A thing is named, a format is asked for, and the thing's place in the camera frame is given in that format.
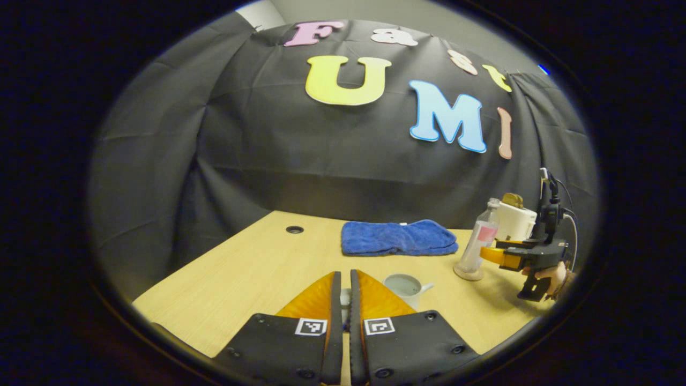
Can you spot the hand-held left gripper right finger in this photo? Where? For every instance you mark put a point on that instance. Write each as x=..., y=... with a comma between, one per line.
x=356, y=332

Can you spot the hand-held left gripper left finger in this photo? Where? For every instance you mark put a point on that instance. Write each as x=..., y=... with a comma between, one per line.
x=336, y=332

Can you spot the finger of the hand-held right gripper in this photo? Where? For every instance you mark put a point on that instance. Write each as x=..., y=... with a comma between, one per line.
x=501, y=257
x=514, y=244

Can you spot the clear plastic water bottle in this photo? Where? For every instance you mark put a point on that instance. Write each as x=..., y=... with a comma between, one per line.
x=477, y=252

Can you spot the blue patterned teacup lid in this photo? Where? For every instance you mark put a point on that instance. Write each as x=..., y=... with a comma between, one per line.
x=346, y=300

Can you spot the round wooden coaster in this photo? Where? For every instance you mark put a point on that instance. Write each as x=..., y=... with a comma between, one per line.
x=469, y=277

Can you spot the white ceramic teacup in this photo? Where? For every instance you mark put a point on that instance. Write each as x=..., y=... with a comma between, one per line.
x=407, y=289

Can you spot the white toaster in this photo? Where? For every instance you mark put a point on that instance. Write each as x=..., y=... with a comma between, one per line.
x=517, y=222

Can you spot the brown toast slice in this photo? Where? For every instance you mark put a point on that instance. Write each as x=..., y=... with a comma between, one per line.
x=512, y=200

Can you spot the blue towel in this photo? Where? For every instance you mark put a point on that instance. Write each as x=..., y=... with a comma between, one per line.
x=399, y=238

